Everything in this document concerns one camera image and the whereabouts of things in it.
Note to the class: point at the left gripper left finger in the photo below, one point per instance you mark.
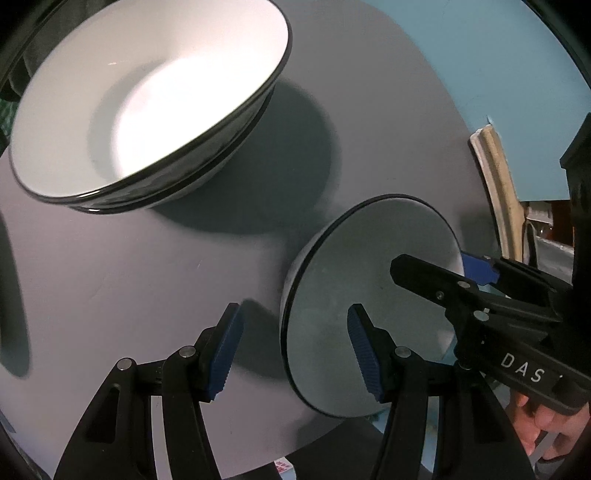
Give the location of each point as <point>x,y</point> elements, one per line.
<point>113,439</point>

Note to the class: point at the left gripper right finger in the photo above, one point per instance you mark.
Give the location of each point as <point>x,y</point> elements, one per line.
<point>475,439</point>

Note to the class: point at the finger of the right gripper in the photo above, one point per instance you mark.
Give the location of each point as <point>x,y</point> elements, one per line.
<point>459,296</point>
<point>479,269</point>

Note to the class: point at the white bowl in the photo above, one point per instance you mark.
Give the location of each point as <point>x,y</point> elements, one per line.
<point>348,262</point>

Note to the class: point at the person right hand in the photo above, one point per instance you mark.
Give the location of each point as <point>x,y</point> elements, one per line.
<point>529,421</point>

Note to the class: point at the black smartphone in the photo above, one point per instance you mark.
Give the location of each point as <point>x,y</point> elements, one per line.
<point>15,346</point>

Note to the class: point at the wooden board by wall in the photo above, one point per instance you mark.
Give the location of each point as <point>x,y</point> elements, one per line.
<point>508,211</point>

